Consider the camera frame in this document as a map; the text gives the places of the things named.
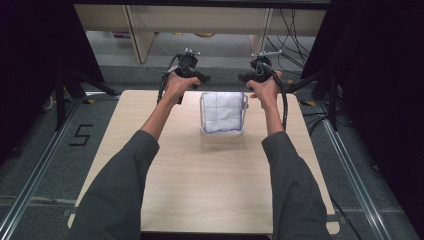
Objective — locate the white towel rack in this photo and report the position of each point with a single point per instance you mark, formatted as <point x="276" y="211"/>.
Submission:
<point x="221" y="134"/>

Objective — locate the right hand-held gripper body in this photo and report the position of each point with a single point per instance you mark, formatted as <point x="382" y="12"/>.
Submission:
<point x="261" y="68"/>

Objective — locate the grey tape piece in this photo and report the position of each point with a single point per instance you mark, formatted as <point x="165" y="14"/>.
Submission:
<point x="69" y="212"/>

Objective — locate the person's right hand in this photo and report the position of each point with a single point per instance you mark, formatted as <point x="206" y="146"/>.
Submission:
<point x="268" y="91"/>

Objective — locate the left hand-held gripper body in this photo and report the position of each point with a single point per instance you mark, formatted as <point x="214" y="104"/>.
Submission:
<point x="187" y="65"/>

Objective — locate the black metal stand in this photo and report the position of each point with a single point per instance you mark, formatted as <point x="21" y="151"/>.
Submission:
<point x="332" y="100"/>
<point x="60" y="100"/>

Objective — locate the aluminium floor rail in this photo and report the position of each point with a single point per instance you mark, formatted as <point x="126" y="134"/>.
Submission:
<point x="36" y="170"/>
<point x="353" y="176"/>

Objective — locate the person's left hand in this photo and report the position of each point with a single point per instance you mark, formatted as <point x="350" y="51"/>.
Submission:
<point x="175" y="88"/>

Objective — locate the white cloth with purple edge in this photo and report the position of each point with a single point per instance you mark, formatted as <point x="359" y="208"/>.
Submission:
<point x="222" y="111"/>

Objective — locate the light wooden desk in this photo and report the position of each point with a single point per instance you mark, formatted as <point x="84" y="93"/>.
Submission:
<point x="216" y="20"/>

